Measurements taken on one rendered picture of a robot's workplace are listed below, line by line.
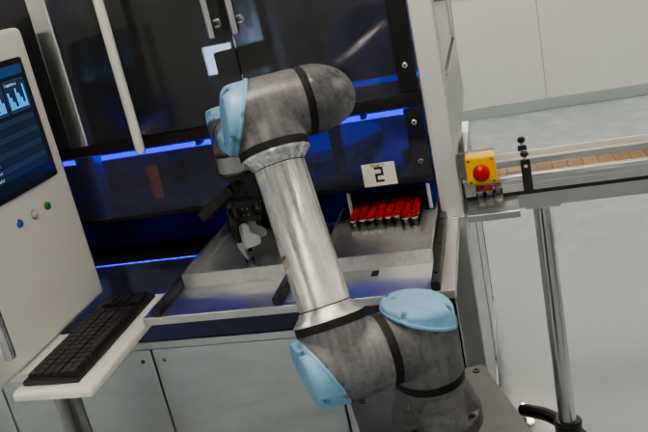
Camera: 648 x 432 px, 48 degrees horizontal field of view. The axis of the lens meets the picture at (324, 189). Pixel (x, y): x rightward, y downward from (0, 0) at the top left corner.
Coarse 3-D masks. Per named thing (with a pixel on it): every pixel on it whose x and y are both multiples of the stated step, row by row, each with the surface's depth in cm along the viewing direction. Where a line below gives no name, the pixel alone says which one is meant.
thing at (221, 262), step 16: (224, 240) 202; (272, 240) 194; (208, 256) 190; (224, 256) 190; (240, 256) 187; (256, 256) 185; (272, 256) 183; (192, 272) 179; (208, 272) 173; (224, 272) 172; (240, 272) 171; (256, 272) 170; (272, 272) 169
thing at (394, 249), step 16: (432, 208) 193; (336, 224) 186; (432, 224) 182; (336, 240) 184; (352, 240) 182; (368, 240) 180; (384, 240) 178; (400, 240) 176; (416, 240) 174; (432, 240) 164; (352, 256) 164; (368, 256) 163; (384, 256) 163; (400, 256) 162; (416, 256) 161; (432, 256) 160
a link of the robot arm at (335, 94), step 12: (312, 72) 117; (324, 72) 118; (336, 72) 120; (312, 84) 116; (324, 84) 117; (336, 84) 118; (348, 84) 121; (324, 96) 116; (336, 96) 118; (348, 96) 121; (324, 108) 117; (336, 108) 118; (348, 108) 122; (324, 120) 118; (336, 120) 120
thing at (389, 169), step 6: (384, 162) 182; (390, 162) 182; (366, 168) 184; (372, 168) 184; (384, 168) 183; (390, 168) 183; (366, 174) 184; (372, 174) 184; (384, 174) 183; (390, 174) 183; (366, 180) 185; (372, 180) 185; (390, 180) 184; (396, 180) 183; (366, 186) 185; (372, 186) 185
